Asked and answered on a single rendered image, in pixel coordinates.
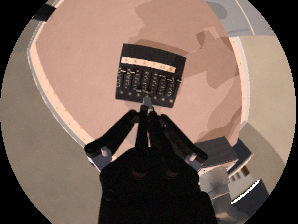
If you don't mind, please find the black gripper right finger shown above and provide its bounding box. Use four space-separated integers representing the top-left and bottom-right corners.
147 97 208 177

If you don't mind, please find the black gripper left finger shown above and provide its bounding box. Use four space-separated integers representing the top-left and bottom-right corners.
84 97 149 177

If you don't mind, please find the black lighting desk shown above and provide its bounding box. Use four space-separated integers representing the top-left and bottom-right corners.
115 43 186 109

